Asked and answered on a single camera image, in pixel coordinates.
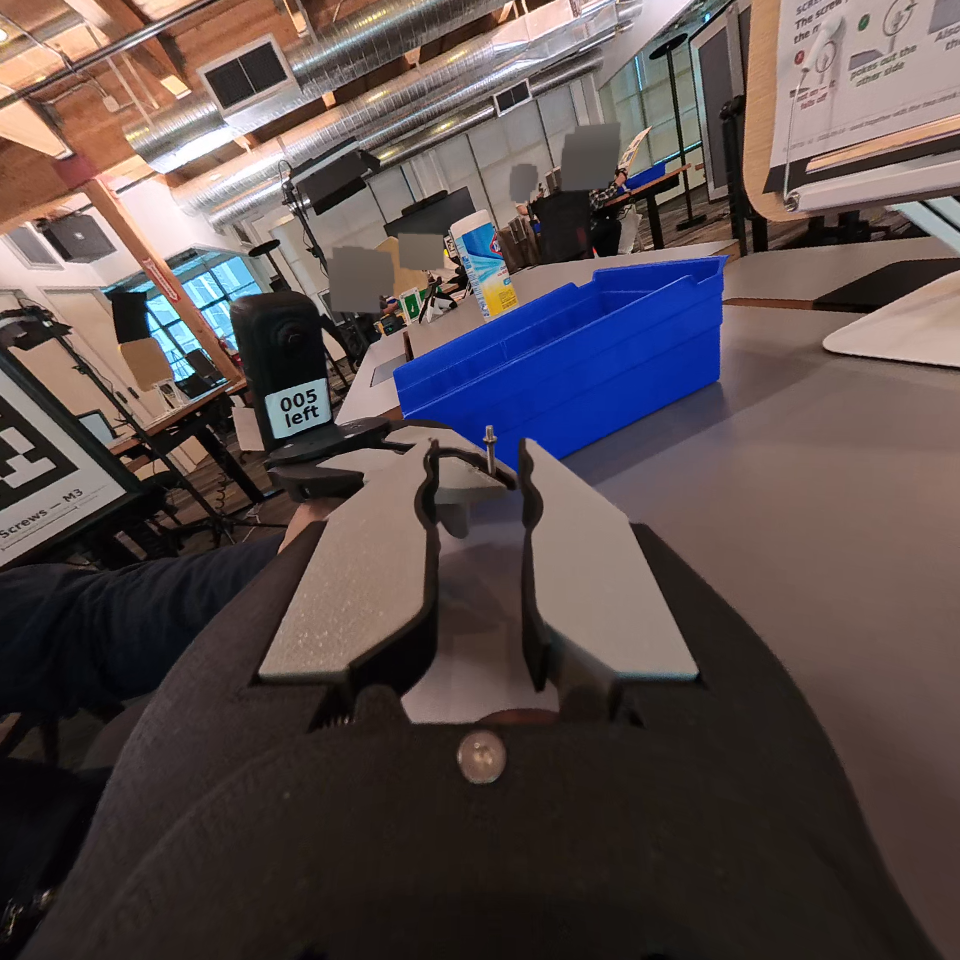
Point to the large white air vent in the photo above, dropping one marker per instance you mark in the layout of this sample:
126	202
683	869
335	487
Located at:
247	73

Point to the silver-framed dark panel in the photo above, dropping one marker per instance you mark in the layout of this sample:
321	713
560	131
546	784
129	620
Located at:
716	97

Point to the blue plastic tray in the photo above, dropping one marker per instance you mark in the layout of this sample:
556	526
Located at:
646	177

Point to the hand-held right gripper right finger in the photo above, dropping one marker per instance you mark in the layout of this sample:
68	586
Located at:
607	592

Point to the white document stand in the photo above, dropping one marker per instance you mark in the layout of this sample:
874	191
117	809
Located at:
900	330

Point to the person's left hand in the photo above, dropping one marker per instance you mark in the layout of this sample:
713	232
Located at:
304	521

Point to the small metal screw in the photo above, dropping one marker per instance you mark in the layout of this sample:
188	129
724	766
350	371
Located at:
489	454

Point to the black monitor screen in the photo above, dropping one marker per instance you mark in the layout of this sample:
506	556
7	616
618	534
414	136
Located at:
431	214

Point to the green white card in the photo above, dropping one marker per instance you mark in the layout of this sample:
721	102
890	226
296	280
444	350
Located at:
410	305

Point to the black studio light panel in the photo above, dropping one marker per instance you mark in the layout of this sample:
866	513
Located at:
334	184

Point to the brown-edged grey desk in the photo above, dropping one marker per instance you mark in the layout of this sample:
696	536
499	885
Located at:
787	274

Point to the disinfecting wipes canister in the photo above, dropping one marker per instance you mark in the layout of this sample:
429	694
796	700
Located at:
484	277

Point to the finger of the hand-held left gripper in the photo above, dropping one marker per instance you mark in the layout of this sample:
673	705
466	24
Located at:
469	484
412	439

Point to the blue plastic bin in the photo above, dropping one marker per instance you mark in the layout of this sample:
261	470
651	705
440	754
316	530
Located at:
562	375

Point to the small white air vent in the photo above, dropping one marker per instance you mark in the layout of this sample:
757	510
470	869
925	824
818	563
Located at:
513	96

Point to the black rectangular pad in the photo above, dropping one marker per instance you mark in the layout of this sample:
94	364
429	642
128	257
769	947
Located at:
885	289

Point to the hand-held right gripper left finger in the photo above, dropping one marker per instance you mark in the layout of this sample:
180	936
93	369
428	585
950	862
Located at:
352	592

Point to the printed instruction sheet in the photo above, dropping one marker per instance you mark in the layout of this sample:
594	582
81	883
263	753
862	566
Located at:
900	90

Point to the black ceiling speaker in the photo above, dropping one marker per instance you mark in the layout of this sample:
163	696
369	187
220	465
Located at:
79	238

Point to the silver ventilation duct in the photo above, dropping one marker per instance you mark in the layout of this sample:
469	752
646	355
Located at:
375	142
337	60

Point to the person's left forearm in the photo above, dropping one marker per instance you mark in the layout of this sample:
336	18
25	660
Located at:
112	630

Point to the black white marker poster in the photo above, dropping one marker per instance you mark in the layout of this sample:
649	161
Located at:
45	480

